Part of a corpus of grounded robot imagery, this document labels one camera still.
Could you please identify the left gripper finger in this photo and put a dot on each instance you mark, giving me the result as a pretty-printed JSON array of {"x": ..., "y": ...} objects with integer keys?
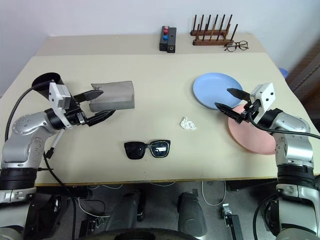
[
  {"x": 90, "y": 96},
  {"x": 100, "y": 117}
]

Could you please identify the plain black box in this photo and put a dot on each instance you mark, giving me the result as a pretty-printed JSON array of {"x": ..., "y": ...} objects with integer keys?
[{"x": 171, "y": 40}]

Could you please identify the black cone pen holder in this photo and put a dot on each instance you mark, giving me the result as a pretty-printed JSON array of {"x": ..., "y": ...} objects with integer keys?
[{"x": 53, "y": 80}]

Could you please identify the grey glasses case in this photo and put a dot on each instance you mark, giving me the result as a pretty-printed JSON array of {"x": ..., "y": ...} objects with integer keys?
[{"x": 117, "y": 96}]

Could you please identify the blue plate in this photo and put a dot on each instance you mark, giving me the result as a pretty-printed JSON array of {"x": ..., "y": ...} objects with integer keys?
[{"x": 212, "y": 87}]

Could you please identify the blue button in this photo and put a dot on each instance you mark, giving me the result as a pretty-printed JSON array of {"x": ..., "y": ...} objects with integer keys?
[{"x": 164, "y": 38}]

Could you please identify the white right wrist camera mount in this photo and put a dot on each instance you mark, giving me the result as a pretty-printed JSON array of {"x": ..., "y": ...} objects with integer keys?
[{"x": 266, "y": 93}]

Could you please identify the black table beam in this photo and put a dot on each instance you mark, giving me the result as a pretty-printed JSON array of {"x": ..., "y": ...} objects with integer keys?
[
  {"x": 250, "y": 186},
  {"x": 62, "y": 192}
]

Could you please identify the wooden plate rack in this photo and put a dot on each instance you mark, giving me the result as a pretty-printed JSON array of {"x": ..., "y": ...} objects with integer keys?
[{"x": 212, "y": 42}]

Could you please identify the black rounded shell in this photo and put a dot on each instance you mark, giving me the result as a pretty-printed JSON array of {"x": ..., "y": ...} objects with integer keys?
[{"x": 47, "y": 215}]

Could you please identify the white marker pen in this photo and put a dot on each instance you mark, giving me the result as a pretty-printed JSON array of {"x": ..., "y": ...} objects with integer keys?
[{"x": 56, "y": 142}]

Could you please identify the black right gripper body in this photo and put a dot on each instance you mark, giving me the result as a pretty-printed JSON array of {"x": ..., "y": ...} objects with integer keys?
[{"x": 250, "y": 111}]

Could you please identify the red button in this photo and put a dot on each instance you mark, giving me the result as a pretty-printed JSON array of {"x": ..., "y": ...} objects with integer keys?
[{"x": 165, "y": 31}]

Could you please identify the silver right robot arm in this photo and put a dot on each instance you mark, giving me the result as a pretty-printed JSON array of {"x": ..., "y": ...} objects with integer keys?
[{"x": 295, "y": 147}]

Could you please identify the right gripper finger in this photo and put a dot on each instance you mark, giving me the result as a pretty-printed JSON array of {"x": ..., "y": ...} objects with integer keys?
[
  {"x": 238, "y": 93},
  {"x": 230, "y": 112}
]

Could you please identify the black bracket with metal buckle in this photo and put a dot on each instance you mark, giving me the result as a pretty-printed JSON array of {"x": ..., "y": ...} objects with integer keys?
[{"x": 231, "y": 222}]

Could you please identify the dark-framed eyeglasses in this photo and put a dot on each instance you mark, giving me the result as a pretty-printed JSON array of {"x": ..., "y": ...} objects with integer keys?
[{"x": 230, "y": 47}]

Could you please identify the black box with buttons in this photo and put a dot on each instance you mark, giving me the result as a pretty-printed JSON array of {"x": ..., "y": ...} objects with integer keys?
[{"x": 163, "y": 46}]

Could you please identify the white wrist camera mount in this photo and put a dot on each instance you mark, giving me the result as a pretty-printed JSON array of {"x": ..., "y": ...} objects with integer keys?
[
  {"x": 55, "y": 96},
  {"x": 266, "y": 93}
]

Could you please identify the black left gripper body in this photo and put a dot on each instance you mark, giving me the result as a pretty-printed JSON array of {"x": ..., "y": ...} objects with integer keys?
[{"x": 75, "y": 117}]

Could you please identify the dark rounded leg shell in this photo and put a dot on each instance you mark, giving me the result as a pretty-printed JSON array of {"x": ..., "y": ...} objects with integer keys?
[
  {"x": 191, "y": 215},
  {"x": 125, "y": 212}
]

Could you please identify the pink plate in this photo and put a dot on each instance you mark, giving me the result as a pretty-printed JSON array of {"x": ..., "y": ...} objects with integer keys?
[{"x": 250, "y": 140}]

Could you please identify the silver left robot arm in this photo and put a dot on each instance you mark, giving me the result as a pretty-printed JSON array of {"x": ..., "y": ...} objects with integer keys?
[{"x": 27, "y": 140}]

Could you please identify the black sunglasses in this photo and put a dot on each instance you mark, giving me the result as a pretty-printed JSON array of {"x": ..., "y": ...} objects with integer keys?
[{"x": 135, "y": 150}]

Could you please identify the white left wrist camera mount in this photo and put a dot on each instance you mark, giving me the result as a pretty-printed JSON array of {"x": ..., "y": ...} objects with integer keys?
[{"x": 55, "y": 96}]

